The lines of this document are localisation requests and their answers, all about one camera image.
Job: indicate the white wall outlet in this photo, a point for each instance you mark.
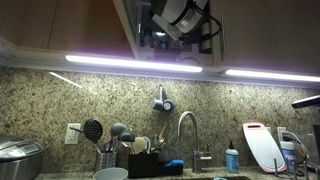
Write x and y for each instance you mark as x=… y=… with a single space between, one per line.
x=72 y=133
x=281 y=131

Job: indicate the black slotted spoon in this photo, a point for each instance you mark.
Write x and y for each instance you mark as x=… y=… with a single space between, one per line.
x=92 y=130

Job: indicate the blue sponge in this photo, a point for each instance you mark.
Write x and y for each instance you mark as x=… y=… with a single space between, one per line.
x=173 y=163

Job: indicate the grey bowl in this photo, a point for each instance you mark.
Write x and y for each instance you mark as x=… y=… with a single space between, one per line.
x=110 y=174

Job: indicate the open cabinet door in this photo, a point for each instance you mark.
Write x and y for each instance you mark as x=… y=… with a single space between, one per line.
x=125 y=26

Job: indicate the long LED light strip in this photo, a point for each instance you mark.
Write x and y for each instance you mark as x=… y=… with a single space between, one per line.
x=133 y=63
x=273 y=75

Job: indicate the grey ladle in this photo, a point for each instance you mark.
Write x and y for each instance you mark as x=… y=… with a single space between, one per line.
x=117 y=128

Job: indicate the white spoon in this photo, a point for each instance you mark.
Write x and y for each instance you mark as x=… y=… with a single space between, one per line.
x=139 y=145

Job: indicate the silver rice cooker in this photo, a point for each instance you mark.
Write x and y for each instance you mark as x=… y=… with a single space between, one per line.
x=18 y=156

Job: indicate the closed wooden upper cabinet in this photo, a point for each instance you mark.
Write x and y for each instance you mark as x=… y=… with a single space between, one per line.
x=66 y=23

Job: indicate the clear glass container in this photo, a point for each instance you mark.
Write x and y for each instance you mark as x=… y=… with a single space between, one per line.
x=76 y=171

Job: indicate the blue soap bottle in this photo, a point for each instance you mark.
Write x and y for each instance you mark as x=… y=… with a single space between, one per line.
x=232 y=160

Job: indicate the perforated steel utensil holder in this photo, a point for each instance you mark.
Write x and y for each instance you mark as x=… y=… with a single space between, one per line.
x=105 y=161

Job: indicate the white bottle blue label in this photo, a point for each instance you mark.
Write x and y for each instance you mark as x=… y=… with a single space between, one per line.
x=287 y=151

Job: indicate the black ladle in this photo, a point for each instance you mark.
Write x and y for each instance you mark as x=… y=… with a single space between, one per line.
x=126 y=136

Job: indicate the wooden upper cabinet box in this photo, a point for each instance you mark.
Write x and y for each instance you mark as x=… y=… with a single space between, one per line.
x=160 y=55

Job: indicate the brushed steel faucet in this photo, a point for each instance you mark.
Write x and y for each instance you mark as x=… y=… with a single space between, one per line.
x=195 y=133

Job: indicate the metal dish rack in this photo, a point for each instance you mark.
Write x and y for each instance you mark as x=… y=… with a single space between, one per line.
x=295 y=170

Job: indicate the white pink cutting board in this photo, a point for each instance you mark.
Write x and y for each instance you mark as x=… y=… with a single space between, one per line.
x=263 y=146

